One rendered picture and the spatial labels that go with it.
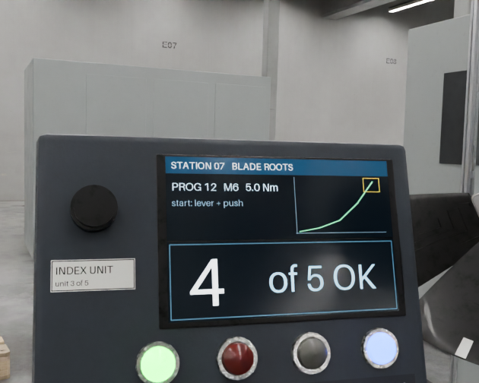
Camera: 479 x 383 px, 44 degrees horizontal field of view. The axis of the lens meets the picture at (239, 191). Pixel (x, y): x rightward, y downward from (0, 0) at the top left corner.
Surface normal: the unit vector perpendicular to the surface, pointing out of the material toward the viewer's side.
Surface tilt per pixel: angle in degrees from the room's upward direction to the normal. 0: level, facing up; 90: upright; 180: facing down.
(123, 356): 75
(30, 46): 90
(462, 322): 49
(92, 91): 90
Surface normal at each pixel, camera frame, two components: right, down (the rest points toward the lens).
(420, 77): -0.91, 0.00
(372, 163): 0.26, -0.18
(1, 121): 0.41, 0.08
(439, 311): -0.44, -0.58
